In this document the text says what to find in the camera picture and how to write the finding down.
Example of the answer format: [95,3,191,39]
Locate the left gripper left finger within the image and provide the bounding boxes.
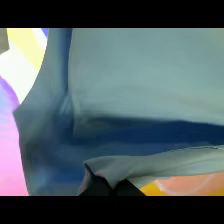
[77,165,114,197]

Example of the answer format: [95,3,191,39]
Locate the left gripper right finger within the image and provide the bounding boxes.
[115,178,147,197]

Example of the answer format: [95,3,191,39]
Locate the light blue shirt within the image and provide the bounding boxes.
[13,27,224,197]

